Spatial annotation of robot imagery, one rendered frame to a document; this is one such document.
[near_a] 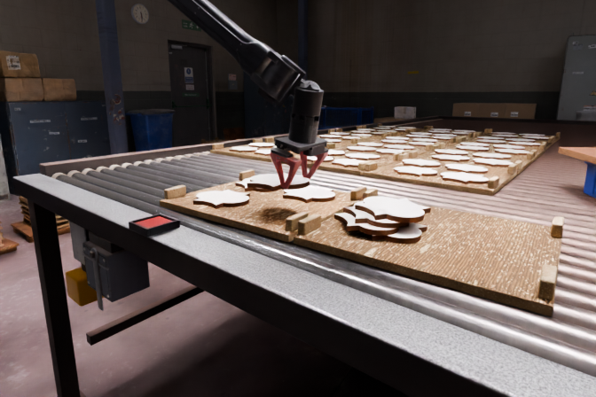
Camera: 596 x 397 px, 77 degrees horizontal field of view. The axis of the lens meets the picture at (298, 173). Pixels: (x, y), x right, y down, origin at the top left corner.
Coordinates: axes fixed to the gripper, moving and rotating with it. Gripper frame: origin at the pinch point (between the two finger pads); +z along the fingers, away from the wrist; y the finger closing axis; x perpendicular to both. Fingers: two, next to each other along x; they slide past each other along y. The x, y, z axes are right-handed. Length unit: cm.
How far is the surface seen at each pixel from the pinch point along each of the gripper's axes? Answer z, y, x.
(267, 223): 8.0, 7.5, -0.4
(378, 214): -0.2, 0.5, 19.7
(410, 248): 2.7, 2.2, 27.3
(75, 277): 42, 24, -52
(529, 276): -0.8, 1.6, 44.8
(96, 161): 28, -5, -99
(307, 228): 4.7, 7.6, 9.4
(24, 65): 49, -110, -483
